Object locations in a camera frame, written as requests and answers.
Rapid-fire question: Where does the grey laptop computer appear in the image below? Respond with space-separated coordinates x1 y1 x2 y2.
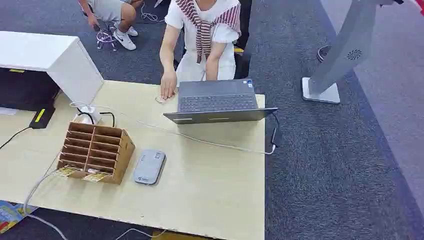
163 78 279 125

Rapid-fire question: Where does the computer mouse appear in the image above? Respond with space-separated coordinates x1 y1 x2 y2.
155 94 175 105

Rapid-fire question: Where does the person's hand on mouse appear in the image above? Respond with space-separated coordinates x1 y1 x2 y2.
160 71 178 101

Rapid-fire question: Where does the person seated at desk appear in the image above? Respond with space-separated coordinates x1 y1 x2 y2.
159 0 242 101

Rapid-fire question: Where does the wooden slotted card box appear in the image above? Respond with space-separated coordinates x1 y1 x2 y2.
56 121 136 185

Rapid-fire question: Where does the white round device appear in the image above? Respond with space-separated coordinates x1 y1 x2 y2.
72 105 102 126

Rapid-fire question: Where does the yellow card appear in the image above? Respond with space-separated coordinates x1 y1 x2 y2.
54 166 81 177
81 170 112 183

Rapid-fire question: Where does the stool with metal base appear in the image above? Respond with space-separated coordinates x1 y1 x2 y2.
96 22 119 52

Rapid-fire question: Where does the crouching person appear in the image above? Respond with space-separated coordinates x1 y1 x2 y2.
78 0 145 51

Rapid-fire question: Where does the grey kiosk stand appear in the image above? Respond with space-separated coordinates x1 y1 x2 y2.
301 0 405 105

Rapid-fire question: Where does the white cabinet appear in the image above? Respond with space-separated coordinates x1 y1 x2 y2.
0 30 105 106

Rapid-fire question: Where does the black box with yellow label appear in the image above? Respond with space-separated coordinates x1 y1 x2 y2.
28 105 57 130

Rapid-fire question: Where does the white cable across desk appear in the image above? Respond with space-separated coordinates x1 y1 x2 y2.
69 101 277 156

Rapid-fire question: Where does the black laptop charger cable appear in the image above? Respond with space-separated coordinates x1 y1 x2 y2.
270 111 283 149

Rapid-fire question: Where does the grey cable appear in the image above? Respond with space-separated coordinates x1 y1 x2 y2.
23 155 69 240

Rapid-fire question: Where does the black thin cable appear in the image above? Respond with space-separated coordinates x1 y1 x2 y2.
0 126 31 151

